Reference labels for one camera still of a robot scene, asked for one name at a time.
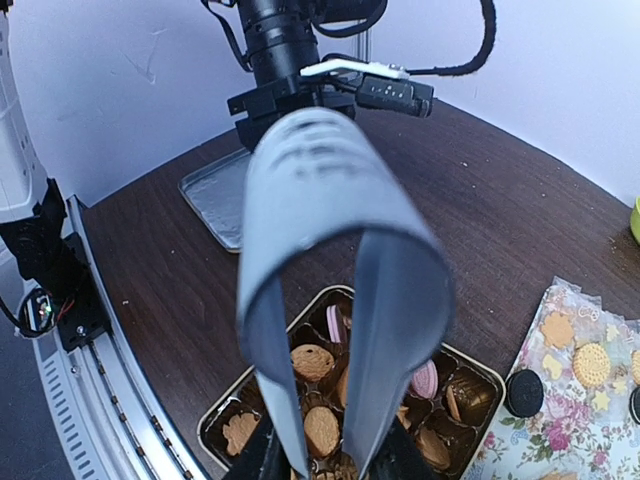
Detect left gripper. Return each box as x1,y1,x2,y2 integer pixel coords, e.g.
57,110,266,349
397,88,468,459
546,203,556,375
227,79,355,150

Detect steel kitchen tongs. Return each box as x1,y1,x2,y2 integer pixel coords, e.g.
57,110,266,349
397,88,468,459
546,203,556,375
237,107,455,478

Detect silver tin lid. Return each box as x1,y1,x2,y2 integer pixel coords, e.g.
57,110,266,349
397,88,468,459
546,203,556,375
179,148,251,253

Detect pink round cookie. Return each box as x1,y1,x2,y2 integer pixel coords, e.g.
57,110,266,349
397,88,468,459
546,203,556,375
411,360,439,399
326,305,348,344

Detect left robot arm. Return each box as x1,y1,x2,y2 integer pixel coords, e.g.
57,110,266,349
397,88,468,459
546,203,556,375
1,1,497,296

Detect gold cookie tin box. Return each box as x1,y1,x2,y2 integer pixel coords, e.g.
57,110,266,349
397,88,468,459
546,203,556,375
197,284,506,480

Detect black sandwich cookie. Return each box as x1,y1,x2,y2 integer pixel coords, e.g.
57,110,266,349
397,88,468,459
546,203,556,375
505,369,544,418
629,386,640,425

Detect green plastic bowl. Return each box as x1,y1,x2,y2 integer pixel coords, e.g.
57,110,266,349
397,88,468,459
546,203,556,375
629,197,640,245

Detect floral cookie tray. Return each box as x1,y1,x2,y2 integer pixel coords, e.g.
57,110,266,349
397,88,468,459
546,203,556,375
464,277,639,479

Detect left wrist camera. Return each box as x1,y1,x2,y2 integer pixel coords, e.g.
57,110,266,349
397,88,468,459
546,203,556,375
300,57,434,118

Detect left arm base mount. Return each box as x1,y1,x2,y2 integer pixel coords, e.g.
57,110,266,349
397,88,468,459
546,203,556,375
13,233,113,352

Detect front aluminium rail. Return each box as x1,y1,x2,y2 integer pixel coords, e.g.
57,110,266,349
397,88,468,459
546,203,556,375
33,197,209,479

